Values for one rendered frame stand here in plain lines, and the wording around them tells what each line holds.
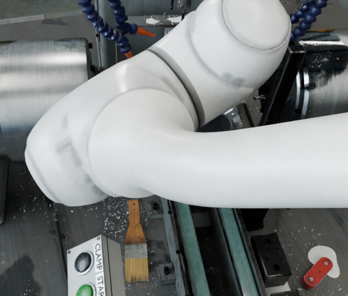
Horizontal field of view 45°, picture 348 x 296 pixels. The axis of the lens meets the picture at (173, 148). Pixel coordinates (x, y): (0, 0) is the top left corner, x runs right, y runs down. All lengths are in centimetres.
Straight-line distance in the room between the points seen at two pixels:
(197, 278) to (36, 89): 45
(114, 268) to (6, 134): 32
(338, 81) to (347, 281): 44
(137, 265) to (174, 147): 66
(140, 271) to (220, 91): 59
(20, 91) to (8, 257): 38
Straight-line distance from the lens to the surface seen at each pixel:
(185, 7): 77
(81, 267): 65
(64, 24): 154
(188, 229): 86
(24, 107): 79
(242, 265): 85
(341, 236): 110
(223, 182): 27
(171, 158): 29
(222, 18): 39
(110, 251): 66
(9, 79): 80
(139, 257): 95
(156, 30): 94
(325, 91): 91
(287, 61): 75
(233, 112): 84
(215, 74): 41
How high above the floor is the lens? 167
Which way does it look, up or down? 50 degrees down
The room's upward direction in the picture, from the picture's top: 8 degrees clockwise
